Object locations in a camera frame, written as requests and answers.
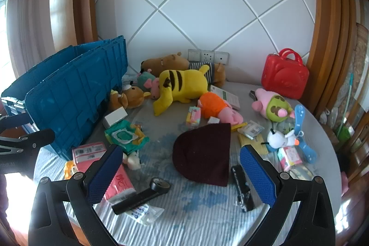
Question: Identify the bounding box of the teal shirt pig plush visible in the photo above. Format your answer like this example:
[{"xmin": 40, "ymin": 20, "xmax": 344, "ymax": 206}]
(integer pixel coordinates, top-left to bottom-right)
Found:
[{"xmin": 136, "ymin": 69, "xmax": 160, "ymax": 99}]

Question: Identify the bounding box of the yellow striped plush toy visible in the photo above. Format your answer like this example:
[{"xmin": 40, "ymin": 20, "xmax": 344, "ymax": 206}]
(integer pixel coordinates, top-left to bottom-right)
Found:
[{"xmin": 153, "ymin": 64, "xmax": 210, "ymax": 117}]

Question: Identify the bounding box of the small white plush toy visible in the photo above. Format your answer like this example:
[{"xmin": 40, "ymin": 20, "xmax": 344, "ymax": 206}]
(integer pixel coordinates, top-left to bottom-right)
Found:
[{"xmin": 124, "ymin": 152, "xmax": 142, "ymax": 170}]

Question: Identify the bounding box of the pink packet with white label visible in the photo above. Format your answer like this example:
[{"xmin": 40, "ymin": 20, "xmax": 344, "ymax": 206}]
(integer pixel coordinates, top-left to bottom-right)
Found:
[{"xmin": 72, "ymin": 142, "xmax": 108, "ymax": 174}]

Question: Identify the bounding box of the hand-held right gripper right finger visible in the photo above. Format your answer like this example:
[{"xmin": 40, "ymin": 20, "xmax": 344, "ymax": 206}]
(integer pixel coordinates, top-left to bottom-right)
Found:
[{"xmin": 239, "ymin": 145, "xmax": 336, "ymax": 246}]

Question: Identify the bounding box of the orange dress pig plush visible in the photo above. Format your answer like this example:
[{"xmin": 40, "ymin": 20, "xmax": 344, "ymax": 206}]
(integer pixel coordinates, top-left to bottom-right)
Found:
[{"xmin": 197, "ymin": 92, "xmax": 244, "ymax": 124}]

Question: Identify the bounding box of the maroon knit hat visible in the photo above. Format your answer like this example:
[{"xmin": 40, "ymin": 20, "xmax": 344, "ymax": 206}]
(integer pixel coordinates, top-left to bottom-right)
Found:
[{"xmin": 172, "ymin": 123, "xmax": 232, "ymax": 187}]

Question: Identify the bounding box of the blue plastic crate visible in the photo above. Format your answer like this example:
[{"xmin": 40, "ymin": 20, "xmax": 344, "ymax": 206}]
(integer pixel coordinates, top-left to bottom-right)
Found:
[{"xmin": 1, "ymin": 36, "xmax": 129, "ymax": 161}]

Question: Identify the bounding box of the white foil packet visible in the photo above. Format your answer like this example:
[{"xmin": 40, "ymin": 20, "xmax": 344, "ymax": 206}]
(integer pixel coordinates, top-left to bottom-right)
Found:
[{"xmin": 240, "ymin": 120, "xmax": 265, "ymax": 140}]

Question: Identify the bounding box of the wooden chair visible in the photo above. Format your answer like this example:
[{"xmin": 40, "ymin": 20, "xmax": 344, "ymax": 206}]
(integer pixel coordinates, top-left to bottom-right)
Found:
[{"xmin": 343, "ymin": 108, "xmax": 369, "ymax": 206}]

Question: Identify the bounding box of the white curtain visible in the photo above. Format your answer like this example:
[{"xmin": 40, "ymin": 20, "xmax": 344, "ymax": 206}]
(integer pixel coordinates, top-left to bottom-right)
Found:
[{"xmin": 6, "ymin": 0, "xmax": 58, "ymax": 85}]

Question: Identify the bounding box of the clear plastic packet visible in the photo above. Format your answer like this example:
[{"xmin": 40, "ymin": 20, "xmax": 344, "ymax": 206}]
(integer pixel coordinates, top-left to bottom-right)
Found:
[{"xmin": 129, "ymin": 203, "xmax": 165, "ymax": 226}]

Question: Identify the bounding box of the small brown bear plush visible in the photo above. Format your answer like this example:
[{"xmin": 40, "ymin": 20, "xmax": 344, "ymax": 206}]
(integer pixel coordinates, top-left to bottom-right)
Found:
[{"xmin": 109, "ymin": 84, "xmax": 151, "ymax": 110}]

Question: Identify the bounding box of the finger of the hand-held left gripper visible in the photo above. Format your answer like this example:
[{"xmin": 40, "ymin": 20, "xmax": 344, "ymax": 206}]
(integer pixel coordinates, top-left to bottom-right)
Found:
[
  {"xmin": 0, "ymin": 128, "xmax": 55, "ymax": 155},
  {"xmin": 0, "ymin": 113, "xmax": 29, "ymax": 131}
]

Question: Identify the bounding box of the white cardboard box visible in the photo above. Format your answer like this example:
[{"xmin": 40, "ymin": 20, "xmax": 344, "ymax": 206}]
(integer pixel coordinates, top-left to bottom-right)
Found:
[{"xmin": 104, "ymin": 107, "xmax": 128, "ymax": 127}]

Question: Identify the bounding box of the white panda plush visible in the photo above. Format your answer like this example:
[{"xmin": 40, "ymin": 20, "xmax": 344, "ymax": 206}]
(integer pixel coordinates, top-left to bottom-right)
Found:
[{"xmin": 261, "ymin": 128, "xmax": 299, "ymax": 148}]

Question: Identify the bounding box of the yellow duck snowball clip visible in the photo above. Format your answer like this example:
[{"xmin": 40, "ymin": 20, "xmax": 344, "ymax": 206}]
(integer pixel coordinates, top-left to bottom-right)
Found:
[{"xmin": 63, "ymin": 161, "xmax": 79, "ymax": 180}]

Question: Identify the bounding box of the yellow sticky note pad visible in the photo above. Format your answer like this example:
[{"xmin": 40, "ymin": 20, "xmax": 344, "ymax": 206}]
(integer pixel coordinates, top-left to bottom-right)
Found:
[{"xmin": 239, "ymin": 135, "xmax": 270, "ymax": 154}]

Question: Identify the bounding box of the curved wooden wall trim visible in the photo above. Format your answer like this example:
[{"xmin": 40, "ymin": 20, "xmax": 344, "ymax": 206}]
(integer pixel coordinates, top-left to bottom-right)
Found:
[{"xmin": 306, "ymin": 0, "xmax": 361, "ymax": 120}]

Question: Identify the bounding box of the colourful small tissue packet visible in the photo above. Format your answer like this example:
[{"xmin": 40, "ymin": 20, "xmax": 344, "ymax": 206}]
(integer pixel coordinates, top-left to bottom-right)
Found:
[
  {"xmin": 185, "ymin": 106, "xmax": 202, "ymax": 129},
  {"xmin": 277, "ymin": 146, "xmax": 303, "ymax": 172}
]

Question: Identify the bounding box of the large brown bear plush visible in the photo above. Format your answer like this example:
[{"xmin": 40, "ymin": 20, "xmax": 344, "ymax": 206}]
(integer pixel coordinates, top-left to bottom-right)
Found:
[{"xmin": 141, "ymin": 52, "xmax": 227, "ymax": 88}]

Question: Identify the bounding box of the pink and green plush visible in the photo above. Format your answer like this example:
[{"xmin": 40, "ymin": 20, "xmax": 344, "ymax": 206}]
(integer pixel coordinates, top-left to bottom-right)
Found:
[{"xmin": 251, "ymin": 88, "xmax": 295, "ymax": 122}]

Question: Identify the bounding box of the clear plastic bag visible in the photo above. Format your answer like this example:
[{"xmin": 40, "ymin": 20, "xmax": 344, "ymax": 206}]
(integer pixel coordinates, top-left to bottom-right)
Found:
[{"xmin": 290, "ymin": 164, "xmax": 316, "ymax": 181}]

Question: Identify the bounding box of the black stapler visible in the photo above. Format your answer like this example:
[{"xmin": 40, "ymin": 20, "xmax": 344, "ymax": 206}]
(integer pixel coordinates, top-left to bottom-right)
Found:
[{"xmin": 231, "ymin": 165, "xmax": 256, "ymax": 212}]

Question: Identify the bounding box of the pink floral tissue pack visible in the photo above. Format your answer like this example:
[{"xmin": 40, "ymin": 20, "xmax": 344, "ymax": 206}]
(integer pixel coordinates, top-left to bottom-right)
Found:
[{"xmin": 104, "ymin": 163, "xmax": 136, "ymax": 202}]

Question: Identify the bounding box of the blue handheld fan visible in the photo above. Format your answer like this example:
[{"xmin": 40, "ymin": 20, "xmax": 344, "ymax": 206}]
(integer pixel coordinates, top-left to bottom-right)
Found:
[{"xmin": 293, "ymin": 104, "xmax": 318, "ymax": 163}]

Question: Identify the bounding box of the green wet wipes packet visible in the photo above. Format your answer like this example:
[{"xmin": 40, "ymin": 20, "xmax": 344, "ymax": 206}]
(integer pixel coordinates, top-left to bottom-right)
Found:
[{"xmin": 104, "ymin": 120, "xmax": 150, "ymax": 154}]

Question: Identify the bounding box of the black garbage bag roll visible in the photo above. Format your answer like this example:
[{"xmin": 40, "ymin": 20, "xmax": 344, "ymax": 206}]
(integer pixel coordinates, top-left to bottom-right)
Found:
[{"xmin": 112, "ymin": 177, "xmax": 170, "ymax": 215}]

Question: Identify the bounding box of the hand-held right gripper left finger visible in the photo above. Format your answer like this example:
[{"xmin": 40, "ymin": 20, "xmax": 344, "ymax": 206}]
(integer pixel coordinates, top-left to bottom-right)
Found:
[{"xmin": 28, "ymin": 145, "xmax": 124, "ymax": 246}]

